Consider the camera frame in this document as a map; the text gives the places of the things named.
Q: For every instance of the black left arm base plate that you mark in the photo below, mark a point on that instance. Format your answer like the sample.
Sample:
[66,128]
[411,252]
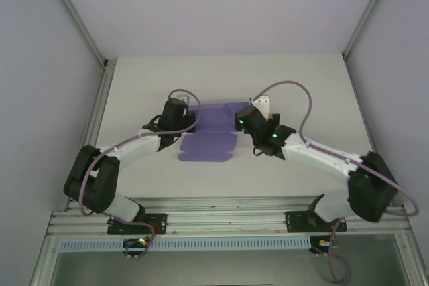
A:
[161,222]

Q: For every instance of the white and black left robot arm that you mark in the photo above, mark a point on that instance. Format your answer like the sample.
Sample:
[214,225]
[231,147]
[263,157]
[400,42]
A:
[134,145]

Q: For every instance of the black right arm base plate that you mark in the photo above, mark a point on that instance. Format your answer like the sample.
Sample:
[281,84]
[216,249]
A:
[291,222]

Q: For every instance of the grey metal sheet panel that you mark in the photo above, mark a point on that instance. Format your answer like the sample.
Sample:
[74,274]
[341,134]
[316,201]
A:
[218,269]

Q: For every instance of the aluminium side rail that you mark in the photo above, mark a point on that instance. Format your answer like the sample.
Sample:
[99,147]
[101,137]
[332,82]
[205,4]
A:
[363,112]
[102,95]

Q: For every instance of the small circuit board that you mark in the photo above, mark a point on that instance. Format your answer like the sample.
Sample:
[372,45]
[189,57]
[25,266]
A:
[321,243]
[139,241]

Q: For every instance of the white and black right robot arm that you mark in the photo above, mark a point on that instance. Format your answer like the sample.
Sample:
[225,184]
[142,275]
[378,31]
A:
[318,158]

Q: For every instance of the aluminium rail frame beam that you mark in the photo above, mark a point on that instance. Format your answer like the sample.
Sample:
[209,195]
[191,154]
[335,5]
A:
[228,212]

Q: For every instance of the aluminium corner post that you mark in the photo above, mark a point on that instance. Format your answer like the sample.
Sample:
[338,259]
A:
[368,8]
[77,18]

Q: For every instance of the purple paper box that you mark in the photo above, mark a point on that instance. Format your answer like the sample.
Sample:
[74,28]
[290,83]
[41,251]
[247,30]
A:
[207,148]

